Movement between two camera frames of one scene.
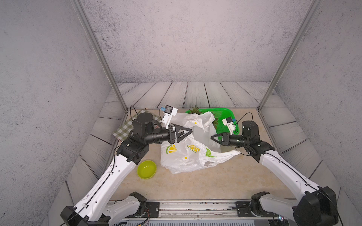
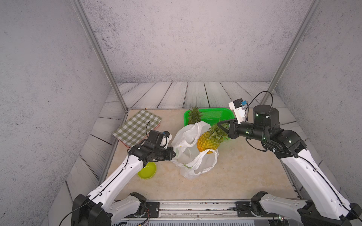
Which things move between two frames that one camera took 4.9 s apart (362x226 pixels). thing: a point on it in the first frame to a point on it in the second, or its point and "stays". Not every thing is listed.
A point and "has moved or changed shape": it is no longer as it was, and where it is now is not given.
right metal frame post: [308, 15] stays
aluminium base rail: [201, 210] stays
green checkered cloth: [143, 116] stays
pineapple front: [215, 122] to [211, 139]
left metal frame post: [100, 52] stays
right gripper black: [225, 139] to [232, 132]
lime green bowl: [146, 169] stays
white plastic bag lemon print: [197, 150] has moved or changed shape
